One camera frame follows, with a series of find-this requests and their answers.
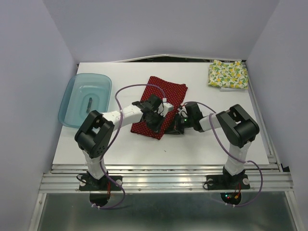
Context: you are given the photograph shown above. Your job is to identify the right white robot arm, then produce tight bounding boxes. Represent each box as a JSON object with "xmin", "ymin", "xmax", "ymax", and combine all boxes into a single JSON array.
[{"xmin": 165, "ymin": 102, "xmax": 260, "ymax": 190}]

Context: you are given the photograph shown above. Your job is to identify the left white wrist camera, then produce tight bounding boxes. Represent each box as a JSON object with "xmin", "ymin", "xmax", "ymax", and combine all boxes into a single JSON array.
[{"xmin": 158, "ymin": 98, "xmax": 174, "ymax": 117}]

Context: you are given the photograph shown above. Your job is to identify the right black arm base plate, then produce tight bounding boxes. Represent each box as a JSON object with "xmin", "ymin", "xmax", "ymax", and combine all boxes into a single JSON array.
[{"xmin": 203, "ymin": 175, "xmax": 250, "ymax": 191}]

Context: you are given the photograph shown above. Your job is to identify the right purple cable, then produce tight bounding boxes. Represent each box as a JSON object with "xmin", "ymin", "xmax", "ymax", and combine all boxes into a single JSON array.
[{"xmin": 182, "ymin": 100, "xmax": 264, "ymax": 208}]

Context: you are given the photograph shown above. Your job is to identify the small dark object in bin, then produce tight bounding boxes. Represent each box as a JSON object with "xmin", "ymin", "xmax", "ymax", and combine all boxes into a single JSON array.
[{"xmin": 86, "ymin": 97, "xmax": 93, "ymax": 114}]

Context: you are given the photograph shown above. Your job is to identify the purple cable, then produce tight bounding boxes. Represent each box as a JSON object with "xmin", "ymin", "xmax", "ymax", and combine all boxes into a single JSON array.
[
  {"xmin": 182, "ymin": 100, "xmax": 264, "ymax": 208},
  {"xmin": 91, "ymin": 83, "xmax": 167, "ymax": 209}
]

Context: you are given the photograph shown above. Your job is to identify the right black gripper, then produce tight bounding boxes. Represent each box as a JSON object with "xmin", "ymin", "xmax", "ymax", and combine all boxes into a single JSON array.
[{"xmin": 163, "ymin": 113, "xmax": 193, "ymax": 134}]

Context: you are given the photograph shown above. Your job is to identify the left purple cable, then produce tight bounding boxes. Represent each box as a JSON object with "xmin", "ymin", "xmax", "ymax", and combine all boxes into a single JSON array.
[{"xmin": 91, "ymin": 83, "xmax": 167, "ymax": 209}]

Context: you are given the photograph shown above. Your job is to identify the teal plastic bin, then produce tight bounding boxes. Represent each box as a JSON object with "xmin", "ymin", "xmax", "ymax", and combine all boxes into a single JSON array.
[{"xmin": 58, "ymin": 73, "xmax": 112, "ymax": 128}]

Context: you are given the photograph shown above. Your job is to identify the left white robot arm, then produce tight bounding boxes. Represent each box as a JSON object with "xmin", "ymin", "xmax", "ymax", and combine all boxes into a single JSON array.
[{"xmin": 75, "ymin": 94, "xmax": 173, "ymax": 190}]

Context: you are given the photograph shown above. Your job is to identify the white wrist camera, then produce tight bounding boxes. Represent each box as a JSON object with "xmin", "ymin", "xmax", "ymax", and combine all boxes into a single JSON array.
[
  {"xmin": 158, "ymin": 98, "xmax": 174, "ymax": 117},
  {"xmin": 178, "ymin": 105, "xmax": 187, "ymax": 117}
]

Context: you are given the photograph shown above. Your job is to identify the red polka dot skirt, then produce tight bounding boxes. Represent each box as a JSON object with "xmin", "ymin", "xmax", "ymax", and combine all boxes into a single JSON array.
[{"xmin": 130, "ymin": 76, "xmax": 189, "ymax": 140}]

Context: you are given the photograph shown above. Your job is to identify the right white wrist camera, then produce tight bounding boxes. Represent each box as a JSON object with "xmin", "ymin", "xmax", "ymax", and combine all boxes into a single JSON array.
[{"xmin": 178, "ymin": 105, "xmax": 187, "ymax": 117}]

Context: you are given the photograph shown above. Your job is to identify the aluminium rail frame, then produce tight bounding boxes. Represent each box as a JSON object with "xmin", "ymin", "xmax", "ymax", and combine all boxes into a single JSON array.
[{"xmin": 29, "ymin": 62, "xmax": 305, "ymax": 231}]

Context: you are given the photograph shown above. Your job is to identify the lemon print folded skirt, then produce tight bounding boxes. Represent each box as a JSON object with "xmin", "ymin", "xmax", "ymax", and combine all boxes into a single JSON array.
[{"xmin": 208, "ymin": 60, "xmax": 248, "ymax": 90}]

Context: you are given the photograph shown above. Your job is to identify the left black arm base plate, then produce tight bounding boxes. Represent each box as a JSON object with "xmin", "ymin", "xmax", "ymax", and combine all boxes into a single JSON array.
[{"xmin": 76, "ymin": 174, "xmax": 121, "ymax": 191}]

